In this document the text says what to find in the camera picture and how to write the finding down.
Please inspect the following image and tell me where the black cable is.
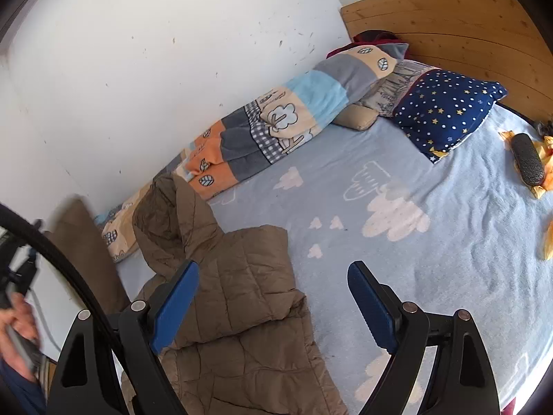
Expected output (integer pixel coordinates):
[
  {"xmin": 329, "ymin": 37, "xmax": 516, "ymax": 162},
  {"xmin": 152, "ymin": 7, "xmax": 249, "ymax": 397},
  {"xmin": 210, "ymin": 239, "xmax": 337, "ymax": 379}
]
[{"xmin": 0, "ymin": 202, "xmax": 130, "ymax": 415}]

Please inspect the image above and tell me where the blue star pillow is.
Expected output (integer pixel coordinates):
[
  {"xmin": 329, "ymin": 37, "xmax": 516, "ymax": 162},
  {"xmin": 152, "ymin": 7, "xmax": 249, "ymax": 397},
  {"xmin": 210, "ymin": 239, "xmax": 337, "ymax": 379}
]
[{"xmin": 391, "ymin": 69, "xmax": 508, "ymax": 165}]

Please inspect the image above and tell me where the brown quilted jacket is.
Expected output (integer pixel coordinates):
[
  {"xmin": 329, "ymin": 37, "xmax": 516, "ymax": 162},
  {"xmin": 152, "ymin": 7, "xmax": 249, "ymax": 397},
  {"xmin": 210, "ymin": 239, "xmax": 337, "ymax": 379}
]
[{"xmin": 43, "ymin": 173, "xmax": 348, "ymax": 415}]

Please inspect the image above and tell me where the dark red cloth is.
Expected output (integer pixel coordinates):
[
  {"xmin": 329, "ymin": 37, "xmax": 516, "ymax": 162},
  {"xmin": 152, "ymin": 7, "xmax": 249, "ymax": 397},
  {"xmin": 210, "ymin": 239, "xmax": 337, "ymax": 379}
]
[{"xmin": 326, "ymin": 30, "xmax": 400, "ymax": 59}]

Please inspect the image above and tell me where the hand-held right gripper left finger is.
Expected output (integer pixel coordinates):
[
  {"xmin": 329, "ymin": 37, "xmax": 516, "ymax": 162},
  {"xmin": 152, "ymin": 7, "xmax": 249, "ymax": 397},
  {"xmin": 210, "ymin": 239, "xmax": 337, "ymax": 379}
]
[{"xmin": 43, "ymin": 259, "xmax": 201, "ymax": 415}]

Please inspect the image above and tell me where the wooden headboard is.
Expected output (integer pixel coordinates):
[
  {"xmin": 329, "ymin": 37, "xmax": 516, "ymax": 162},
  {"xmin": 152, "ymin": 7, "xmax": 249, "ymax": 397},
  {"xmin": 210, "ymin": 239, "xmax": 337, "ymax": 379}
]
[{"xmin": 340, "ymin": 0, "xmax": 553, "ymax": 124}]

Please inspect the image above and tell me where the patchwork blanket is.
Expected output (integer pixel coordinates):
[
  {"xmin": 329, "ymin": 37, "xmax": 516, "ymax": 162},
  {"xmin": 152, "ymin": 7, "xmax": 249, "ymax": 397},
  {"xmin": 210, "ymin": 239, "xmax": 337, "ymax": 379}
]
[{"xmin": 93, "ymin": 43, "xmax": 411, "ymax": 264}]

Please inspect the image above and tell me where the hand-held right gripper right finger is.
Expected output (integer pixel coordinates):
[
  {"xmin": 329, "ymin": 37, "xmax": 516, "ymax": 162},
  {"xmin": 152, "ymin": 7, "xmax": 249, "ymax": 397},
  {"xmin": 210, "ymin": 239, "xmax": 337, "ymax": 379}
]
[{"xmin": 347, "ymin": 260, "xmax": 502, "ymax": 415}]

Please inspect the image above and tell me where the person's left hand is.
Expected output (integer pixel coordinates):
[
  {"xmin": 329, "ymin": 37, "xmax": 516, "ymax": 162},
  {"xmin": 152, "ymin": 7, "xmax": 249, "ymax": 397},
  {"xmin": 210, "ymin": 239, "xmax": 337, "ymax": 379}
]
[{"xmin": 0, "ymin": 292, "xmax": 41, "ymax": 381}]

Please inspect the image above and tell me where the person's left forearm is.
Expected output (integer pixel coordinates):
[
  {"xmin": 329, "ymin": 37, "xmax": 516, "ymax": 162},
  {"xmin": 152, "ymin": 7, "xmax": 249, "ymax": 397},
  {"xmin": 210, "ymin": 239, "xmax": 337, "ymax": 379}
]
[{"xmin": 0, "ymin": 361, "xmax": 48, "ymax": 415}]

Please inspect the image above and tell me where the grey patterned pillow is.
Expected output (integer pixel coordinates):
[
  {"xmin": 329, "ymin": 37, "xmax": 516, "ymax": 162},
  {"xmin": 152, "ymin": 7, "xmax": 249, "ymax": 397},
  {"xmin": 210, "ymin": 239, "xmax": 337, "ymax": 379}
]
[{"xmin": 356, "ymin": 59, "xmax": 437, "ymax": 117}]

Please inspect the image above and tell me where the blue cloud bedsheet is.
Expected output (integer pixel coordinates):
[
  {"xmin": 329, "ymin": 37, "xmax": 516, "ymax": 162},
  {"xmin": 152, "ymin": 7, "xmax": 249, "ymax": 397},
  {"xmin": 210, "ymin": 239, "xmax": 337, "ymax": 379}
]
[{"xmin": 116, "ymin": 104, "xmax": 553, "ymax": 415}]

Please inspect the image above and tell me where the beige pillow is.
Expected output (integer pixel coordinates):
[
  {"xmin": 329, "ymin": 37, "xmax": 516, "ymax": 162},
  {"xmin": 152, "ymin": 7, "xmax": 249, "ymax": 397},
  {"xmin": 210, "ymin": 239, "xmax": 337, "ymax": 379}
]
[{"xmin": 332, "ymin": 104, "xmax": 381, "ymax": 131}]

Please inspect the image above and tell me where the orange cloth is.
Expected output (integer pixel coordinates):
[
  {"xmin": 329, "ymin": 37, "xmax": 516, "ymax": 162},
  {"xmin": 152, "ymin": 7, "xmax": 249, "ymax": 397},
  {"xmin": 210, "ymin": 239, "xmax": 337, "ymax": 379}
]
[{"xmin": 540, "ymin": 220, "xmax": 553, "ymax": 262}]

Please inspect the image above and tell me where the yellow cloth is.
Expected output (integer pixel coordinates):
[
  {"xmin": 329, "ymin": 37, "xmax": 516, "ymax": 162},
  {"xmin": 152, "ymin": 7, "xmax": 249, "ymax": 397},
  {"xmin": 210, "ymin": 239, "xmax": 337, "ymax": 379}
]
[{"xmin": 497, "ymin": 130, "xmax": 553, "ymax": 200}]

